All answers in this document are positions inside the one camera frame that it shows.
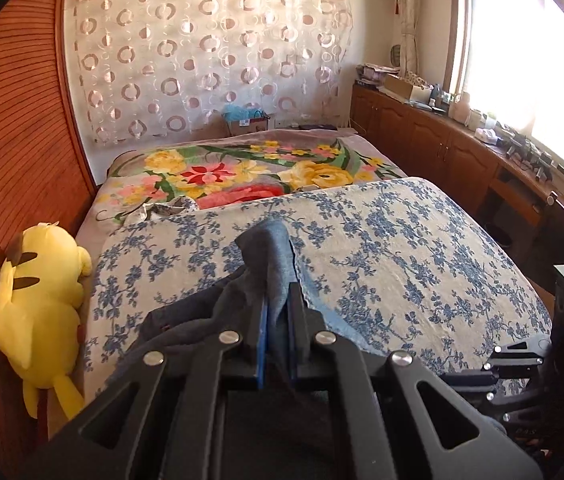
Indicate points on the long wooden cabinet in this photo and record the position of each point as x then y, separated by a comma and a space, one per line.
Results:
427, 145

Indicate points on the yellow plush toy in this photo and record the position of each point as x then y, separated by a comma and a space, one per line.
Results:
32, 320

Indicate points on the blue denim pants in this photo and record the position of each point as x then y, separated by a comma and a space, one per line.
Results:
272, 260

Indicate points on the stack of papers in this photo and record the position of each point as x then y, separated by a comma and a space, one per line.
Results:
374, 74

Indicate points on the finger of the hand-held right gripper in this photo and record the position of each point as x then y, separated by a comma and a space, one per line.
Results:
477, 385
522, 352

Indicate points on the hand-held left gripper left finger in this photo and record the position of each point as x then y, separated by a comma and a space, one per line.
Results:
262, 345

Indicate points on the blue floral white blanket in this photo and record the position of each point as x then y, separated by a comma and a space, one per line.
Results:
387, 250

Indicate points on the open cardboard box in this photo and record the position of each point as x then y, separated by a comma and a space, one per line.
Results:
407, 89

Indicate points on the cardboard box with blue bag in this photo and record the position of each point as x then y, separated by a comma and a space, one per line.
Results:
244, 120

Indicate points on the bright window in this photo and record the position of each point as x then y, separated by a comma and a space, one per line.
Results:
527, 50

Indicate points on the beige patterned window curtain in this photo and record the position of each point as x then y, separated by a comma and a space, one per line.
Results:
409, 15

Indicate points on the small grey patterned cloth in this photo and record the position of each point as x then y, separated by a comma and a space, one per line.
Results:
167, 209

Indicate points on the circle patterned sheer curtain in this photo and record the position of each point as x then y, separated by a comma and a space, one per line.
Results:
187, 50

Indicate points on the colourful flower print blanket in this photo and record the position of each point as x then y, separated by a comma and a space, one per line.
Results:
222, 175

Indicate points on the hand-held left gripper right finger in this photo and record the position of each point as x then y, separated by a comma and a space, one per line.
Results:
293, 345

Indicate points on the white plastic jug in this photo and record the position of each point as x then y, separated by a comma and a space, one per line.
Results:
459, 107

